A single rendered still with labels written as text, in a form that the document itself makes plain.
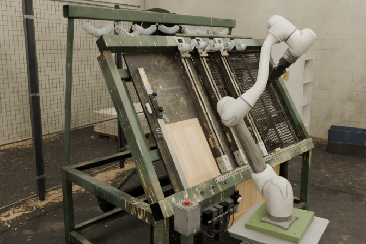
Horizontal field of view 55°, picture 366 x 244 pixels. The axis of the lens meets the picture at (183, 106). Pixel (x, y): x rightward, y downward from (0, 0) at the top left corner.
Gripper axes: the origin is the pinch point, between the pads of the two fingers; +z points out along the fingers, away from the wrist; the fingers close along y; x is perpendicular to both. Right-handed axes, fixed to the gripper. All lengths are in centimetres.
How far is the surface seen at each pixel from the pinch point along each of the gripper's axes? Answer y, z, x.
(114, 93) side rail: 64, 67, -46
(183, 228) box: 39, 81, 51
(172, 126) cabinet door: 19, 72, -24
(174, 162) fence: 25, 79, 3
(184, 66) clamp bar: -1, 49, -73
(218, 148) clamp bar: -20, 73, -6
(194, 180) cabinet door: 7, 86, 14
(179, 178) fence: 22, 84, 13
